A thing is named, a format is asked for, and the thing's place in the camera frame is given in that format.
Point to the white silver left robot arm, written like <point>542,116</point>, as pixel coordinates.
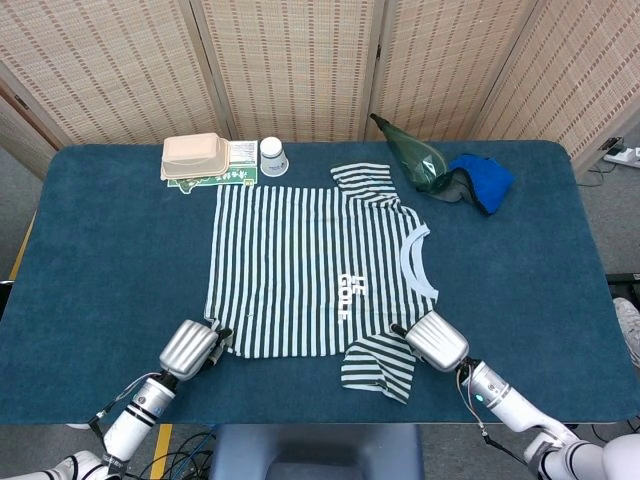
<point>140,405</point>

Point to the blue padded chair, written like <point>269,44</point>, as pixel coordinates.
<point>315,450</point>

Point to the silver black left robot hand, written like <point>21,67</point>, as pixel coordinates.
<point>187,347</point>

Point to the white shoe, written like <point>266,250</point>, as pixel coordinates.
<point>630,325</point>

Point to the bamboo folding screen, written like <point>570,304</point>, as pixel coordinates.
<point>300,65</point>

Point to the green white flattened carton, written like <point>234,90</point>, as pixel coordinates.
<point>240,172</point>

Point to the white paper cup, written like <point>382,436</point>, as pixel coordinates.
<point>272,157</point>

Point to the blue grey cloth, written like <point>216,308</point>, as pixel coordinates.
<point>490,182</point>

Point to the blue carpet table mat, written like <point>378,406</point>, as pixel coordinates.
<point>125,260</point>

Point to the white power strip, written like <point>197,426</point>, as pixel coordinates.
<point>625,156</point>

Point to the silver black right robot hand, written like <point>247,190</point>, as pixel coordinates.
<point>437,342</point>

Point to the beige takeout food box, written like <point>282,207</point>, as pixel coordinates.
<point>192,155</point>

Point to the green white striped shirt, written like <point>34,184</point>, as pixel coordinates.
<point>300,260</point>

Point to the black metal bar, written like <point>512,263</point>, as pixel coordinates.
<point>622,279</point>

